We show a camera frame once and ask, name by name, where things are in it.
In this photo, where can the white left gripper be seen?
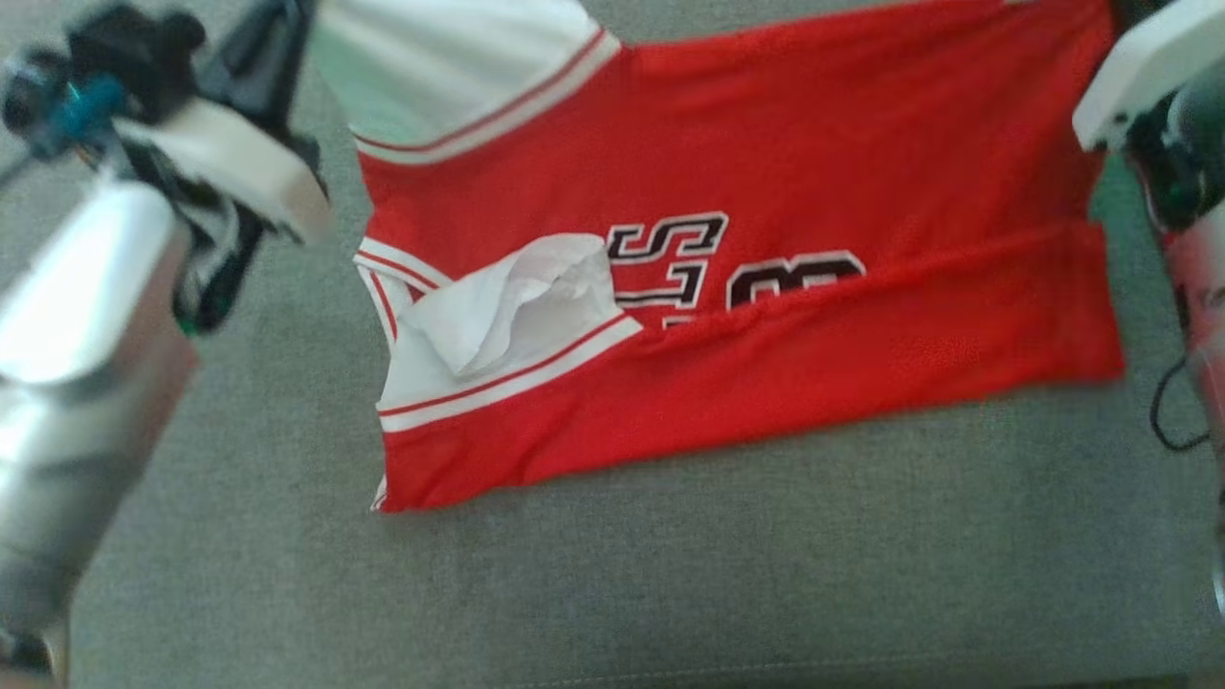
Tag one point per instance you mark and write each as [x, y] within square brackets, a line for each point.
[239, 167]

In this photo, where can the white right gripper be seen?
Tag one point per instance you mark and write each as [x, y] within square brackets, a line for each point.
[1148, 67]

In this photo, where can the red basketball jersey white trim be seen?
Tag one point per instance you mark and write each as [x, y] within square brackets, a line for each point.
[766, 144]

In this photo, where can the large grey sofa seat cushion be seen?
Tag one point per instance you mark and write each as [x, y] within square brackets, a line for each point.
[670, 574]

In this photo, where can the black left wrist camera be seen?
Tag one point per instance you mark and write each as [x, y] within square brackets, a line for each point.
[134, 48]

